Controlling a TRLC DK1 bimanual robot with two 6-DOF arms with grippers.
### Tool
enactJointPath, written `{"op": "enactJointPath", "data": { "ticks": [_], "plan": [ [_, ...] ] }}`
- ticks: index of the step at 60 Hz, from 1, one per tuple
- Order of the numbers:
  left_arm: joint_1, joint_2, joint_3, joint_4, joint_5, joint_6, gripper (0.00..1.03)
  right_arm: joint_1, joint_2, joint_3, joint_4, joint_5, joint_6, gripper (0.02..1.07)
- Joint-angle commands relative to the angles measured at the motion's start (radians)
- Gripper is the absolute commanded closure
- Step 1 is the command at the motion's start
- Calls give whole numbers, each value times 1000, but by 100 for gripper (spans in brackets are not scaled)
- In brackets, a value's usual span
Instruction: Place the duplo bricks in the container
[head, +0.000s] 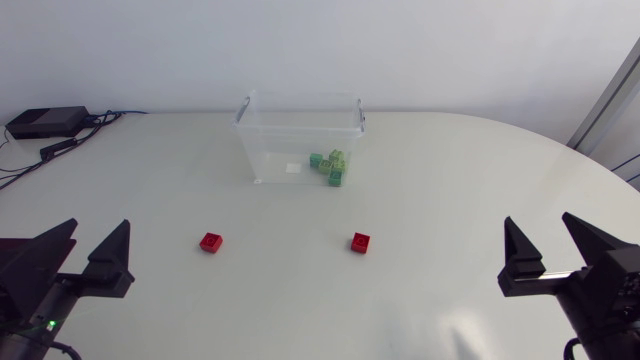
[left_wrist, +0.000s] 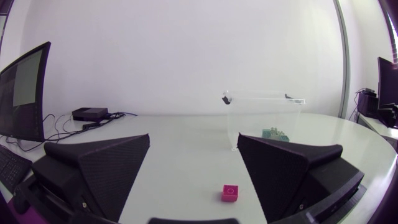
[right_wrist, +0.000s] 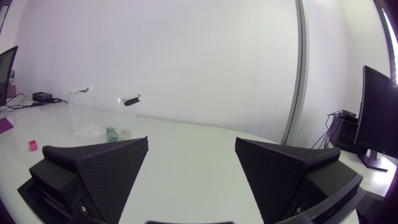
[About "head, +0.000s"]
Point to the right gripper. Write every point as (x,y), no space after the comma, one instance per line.
(605,340)

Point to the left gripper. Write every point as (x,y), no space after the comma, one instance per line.
(35,330)

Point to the clear plastic container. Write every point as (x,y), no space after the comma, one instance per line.
(280,135)

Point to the red toy brick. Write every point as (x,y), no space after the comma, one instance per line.
(211,242)
(360,242)

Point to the black power brick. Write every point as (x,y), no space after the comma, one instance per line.
(47,121)

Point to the dark green toy brick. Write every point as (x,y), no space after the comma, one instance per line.
(335,179)
(315,160)

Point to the light green toy brick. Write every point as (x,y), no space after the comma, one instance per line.
(325,167)
(336,154)
(341,165)

